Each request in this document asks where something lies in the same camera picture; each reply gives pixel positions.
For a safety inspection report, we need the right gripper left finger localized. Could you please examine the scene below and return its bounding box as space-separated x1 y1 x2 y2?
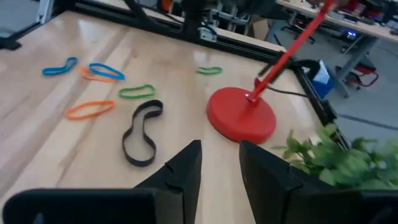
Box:
133 140 202 224

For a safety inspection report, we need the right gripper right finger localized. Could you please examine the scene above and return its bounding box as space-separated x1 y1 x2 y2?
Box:
239 141 361 224

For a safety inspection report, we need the wide black rubber band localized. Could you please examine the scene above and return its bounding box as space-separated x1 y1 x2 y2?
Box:
121 99 164 168

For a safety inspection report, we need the green rubber band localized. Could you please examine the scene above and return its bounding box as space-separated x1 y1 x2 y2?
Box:
196 66 223 76
118 83 156 100

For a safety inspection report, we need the blue rubber band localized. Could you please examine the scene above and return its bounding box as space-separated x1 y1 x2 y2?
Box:
42 56 79 77
88 62 126 81

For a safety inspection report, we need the orange rubber band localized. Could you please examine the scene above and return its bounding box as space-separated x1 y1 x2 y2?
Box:
65 99 116 121
77 66 118 83

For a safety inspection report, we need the blue plastic floor bin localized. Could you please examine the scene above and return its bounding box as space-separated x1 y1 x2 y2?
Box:
310 60 337 100

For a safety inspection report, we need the green potted plant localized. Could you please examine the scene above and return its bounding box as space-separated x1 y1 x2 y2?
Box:
273 123 398 190

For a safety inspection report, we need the red desk lamp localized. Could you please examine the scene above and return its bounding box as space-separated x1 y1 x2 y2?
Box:
206 0 335 144

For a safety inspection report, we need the red rolling cart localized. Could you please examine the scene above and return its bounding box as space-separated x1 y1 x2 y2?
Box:
344 63 380 91

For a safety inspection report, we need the brown cardboard box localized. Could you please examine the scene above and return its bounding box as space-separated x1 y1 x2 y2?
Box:
251 17 272 42

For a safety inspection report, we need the cluttered wooden workbench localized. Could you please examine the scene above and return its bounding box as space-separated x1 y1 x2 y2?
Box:
276 0 398 97

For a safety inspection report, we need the black lamp power cord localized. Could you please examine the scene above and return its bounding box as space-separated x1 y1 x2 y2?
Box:
266 85 315 100

